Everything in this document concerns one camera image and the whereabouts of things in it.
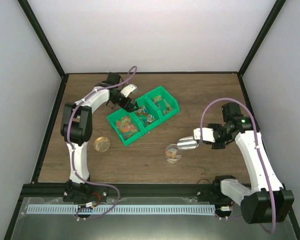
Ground metal scoop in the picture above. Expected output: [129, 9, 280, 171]
[176, 136, 200, 151]

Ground black aluminium frame rail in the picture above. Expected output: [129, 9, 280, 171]
[19, 183, 286, 201]

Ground light blue cable duct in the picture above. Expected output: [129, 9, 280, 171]
[26, 204, 216, 216]

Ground pile of lollipops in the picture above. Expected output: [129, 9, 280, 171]
[134, 105, 157, 127]

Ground green bin popsicle candies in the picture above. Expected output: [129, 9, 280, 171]
[144, 85, 180, 123]

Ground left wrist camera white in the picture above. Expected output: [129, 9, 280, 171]
[120, 83, 138, 98]

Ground green bin lollipops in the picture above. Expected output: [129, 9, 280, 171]
[129, 96, 161, 135]

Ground clear plastic jar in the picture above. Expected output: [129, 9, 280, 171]
[165, 144, 183, 164]

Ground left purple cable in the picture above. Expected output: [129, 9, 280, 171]
[66, 65, 138, 221]

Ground green bin star gummies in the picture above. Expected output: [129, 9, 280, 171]
[106, 109, 143, 146]

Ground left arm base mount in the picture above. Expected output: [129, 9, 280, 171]
[63, 180, 108, 204]

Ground pile of star gummies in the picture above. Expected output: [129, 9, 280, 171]
[115, 115, 139, 140]

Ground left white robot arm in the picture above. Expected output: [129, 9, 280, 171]
[60, 72, 138, 184]

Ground gold jar lid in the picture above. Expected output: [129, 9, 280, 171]
[93, 136, 111, 152]

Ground pile of popsicle candies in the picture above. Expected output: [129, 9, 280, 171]
[152, 95, 174, 115]

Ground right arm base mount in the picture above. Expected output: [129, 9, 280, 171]
[195, 175, 237, 204]

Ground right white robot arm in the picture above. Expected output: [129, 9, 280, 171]
[193, 97, 295, 226]

